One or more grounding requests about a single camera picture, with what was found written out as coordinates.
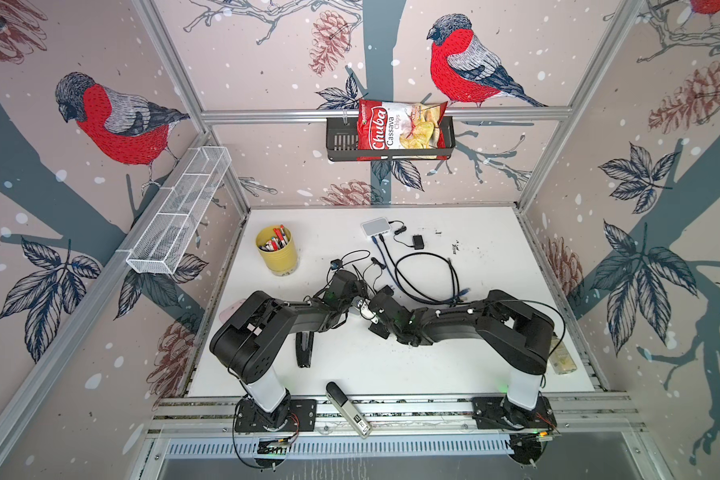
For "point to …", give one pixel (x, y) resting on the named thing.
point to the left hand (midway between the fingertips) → (364, 291)
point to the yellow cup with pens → (276, 246)
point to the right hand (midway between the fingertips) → (368, 316)
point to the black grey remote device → (343, 404)
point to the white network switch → (376, 226)
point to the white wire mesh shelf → (164, 240)
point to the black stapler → (304, 346)
